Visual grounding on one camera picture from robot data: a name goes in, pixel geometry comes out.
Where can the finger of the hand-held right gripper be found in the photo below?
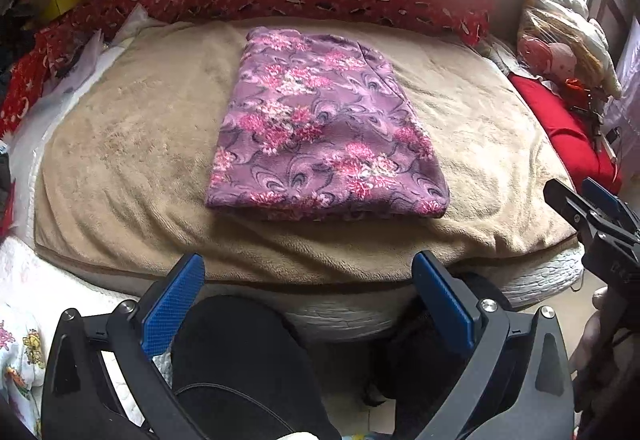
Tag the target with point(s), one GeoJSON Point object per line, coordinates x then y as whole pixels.
{"type": "Point", "coordinates": [602, 197]}
{"type": "Point", "coordinates": [570, 205]}

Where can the purple floral clothes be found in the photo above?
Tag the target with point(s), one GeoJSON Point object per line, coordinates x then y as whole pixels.
{"type": "Point", "coordinates": [320, 129]}

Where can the beige fleece blanket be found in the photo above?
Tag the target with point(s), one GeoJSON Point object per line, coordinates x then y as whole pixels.
{"type": "Point", "coordinates": [130, 159]}

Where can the clear bag of toys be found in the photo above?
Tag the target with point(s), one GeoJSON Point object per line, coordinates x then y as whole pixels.
{"type": "Point", "coordinates": [560, 44]}

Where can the person's right hand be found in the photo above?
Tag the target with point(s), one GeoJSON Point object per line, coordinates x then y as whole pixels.
{"type": "Point", "coordinates": [590, 350]}

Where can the white quilted mattress cover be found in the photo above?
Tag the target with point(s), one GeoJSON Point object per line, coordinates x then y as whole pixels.
{"type": "Point", "coordinates": [340, 310]}

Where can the red pillow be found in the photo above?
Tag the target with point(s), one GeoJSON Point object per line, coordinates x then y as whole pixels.
{"type": "Point", "coordinates": [565, 129]}

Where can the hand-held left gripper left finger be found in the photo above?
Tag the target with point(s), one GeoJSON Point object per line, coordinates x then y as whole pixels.
{"type": "Point", "coordinates": [170, 300]}

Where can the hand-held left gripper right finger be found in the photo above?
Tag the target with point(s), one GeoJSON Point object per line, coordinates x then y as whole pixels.
{"type": "Point", "coordinates": [445, 300]}

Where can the white floral quilt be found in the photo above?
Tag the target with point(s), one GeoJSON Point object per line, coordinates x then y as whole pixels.
{"type": "Point", "coordinates": [20, 350]}

